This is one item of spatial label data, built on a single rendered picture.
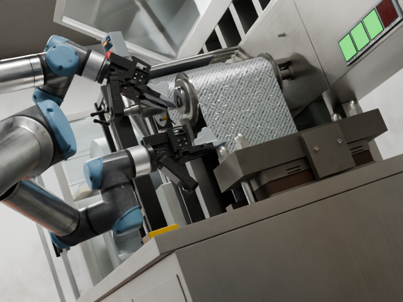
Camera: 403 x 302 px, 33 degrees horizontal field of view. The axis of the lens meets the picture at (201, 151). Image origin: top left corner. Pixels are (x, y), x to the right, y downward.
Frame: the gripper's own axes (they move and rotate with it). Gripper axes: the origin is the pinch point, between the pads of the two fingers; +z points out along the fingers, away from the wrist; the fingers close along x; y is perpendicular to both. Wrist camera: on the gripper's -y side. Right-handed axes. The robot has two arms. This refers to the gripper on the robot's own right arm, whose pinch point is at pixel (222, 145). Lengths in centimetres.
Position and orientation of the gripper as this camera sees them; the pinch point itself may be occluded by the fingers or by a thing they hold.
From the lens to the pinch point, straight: 175.4
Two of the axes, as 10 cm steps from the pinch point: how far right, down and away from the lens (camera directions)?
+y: -3.4, -9.2, 1.9
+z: 9.0, -2.6, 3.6
